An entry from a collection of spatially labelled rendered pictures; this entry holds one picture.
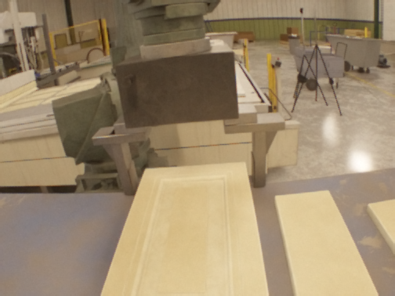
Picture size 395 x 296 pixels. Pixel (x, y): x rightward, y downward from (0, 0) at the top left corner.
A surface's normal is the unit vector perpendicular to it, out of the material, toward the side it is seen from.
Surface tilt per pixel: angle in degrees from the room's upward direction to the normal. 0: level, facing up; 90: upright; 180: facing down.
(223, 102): 90
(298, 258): 0
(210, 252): 12
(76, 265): 0
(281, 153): 90
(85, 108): 90
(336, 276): 0
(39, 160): 90
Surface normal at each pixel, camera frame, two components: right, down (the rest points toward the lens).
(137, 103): -0.04, 0.44
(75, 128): 0.49, 0.33
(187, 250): -0.11, -0.90
